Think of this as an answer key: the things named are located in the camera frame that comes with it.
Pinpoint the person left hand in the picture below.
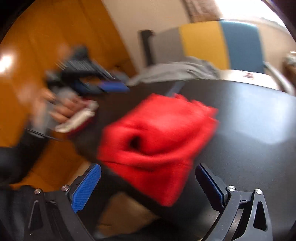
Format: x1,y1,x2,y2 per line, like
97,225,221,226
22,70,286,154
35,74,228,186
36,89,88,123

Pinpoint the grey yellow blue sofa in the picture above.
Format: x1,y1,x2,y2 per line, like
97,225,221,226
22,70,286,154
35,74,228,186
139,20,295,96

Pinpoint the white printed cushion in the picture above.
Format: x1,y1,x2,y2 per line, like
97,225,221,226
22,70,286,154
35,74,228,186
219,69,280,90

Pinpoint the red knit sweater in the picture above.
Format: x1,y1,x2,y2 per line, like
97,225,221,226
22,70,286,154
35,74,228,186
97,94,218,207

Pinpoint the grey garment on sofa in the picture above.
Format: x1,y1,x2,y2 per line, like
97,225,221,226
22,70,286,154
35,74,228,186
126,56,220,86

